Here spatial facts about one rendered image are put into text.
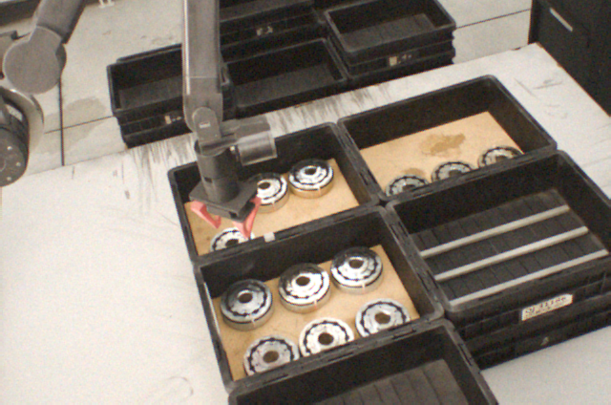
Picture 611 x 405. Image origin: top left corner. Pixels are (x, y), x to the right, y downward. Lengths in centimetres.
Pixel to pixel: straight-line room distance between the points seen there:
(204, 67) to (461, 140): 83
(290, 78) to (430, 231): 138
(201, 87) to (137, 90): 164
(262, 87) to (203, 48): 169
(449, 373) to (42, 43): 86
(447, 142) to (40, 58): 101
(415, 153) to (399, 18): 121
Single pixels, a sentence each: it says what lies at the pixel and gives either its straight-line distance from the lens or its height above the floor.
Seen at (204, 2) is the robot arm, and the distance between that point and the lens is 114.
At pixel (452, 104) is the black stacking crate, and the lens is 183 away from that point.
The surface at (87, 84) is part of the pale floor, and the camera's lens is 383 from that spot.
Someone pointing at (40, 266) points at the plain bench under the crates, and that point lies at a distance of 193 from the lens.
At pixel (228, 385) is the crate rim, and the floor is 93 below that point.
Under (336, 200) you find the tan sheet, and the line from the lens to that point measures 167.
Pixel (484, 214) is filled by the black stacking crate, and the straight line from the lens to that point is 163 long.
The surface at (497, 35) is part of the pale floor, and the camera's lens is 371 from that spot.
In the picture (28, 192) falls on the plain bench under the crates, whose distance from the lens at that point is 216.
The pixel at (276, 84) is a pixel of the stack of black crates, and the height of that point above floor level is 38.
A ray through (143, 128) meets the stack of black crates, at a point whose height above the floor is 50.
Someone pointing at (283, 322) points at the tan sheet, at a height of 83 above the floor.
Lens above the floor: 200
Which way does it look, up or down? 43 degrees down
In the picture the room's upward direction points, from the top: 10 degrees counter-clockwise
